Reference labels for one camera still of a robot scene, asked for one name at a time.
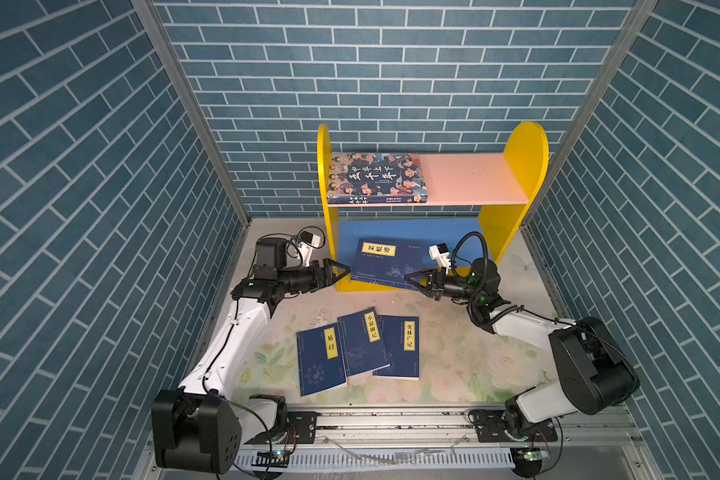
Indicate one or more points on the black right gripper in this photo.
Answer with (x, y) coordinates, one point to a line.
(438, 283)

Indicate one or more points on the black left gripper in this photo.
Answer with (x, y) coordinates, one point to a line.
(332, 278)

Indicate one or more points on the blue book yellow label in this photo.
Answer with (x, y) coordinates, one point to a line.
(401, 335)
(386, 262)
(321, 364)
(363, 346)

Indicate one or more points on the colourful cartoon history book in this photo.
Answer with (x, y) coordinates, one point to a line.
(376, 178)

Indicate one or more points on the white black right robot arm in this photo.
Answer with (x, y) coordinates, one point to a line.
(592, 371)

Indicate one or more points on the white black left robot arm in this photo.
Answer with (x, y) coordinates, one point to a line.
(198, 426)

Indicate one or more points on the yellow pink blue bookshelf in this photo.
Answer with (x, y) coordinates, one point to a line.
(503, 185)

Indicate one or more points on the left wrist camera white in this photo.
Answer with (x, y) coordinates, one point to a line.
(308, 240)

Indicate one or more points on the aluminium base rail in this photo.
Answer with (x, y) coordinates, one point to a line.
(445, 441)

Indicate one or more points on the left aluminium corner post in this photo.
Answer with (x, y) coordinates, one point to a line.
(158, 36)

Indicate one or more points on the aluminium corner post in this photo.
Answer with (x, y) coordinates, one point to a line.
(632, 26)
(158, 36)

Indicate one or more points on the right aluminium corner post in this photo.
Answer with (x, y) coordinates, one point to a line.
(632, 26)

